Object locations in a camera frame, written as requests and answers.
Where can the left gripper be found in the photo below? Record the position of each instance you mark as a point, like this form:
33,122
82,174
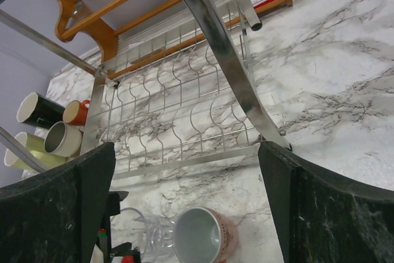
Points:
121,253

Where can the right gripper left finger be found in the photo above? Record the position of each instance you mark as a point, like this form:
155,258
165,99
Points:
55,215

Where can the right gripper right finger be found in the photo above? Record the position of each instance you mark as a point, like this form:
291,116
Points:
323,216

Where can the clear plastic tumbler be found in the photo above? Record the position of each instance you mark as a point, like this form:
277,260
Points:
150,233

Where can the cream cup brown band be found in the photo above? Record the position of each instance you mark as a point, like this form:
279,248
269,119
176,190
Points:
63,140

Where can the small copper orange cup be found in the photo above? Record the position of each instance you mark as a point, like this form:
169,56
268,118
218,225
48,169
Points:
75,113

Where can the pink ceramic mug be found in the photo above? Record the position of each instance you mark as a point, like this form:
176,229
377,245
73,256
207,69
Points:
201,234

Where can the black faceted mug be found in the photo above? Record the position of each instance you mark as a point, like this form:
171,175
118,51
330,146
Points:
38,111

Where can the steel two-tier dish rack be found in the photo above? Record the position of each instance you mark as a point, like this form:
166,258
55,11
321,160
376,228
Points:
185,108

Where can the orange wooden rack frame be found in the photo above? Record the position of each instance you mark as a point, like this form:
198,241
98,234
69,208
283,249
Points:
133,33

